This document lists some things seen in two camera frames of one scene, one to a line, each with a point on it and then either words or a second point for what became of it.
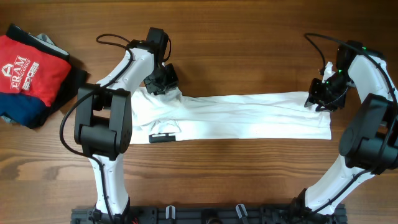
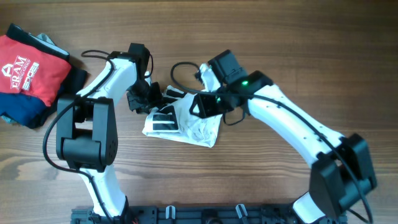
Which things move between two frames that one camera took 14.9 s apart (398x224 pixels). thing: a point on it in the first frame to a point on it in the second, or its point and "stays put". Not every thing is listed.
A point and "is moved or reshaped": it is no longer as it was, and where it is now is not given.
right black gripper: x=323 y=96 to x=210 y=104
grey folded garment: x=45 y=37 stays put
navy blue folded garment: x=23 y=108 stays put
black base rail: x=209 y=214 stays put
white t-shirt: x=259 y=116 is moved or reshaped
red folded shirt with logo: x=29 y=70 stays put
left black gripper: x=161 y=82 to x=144 y=98
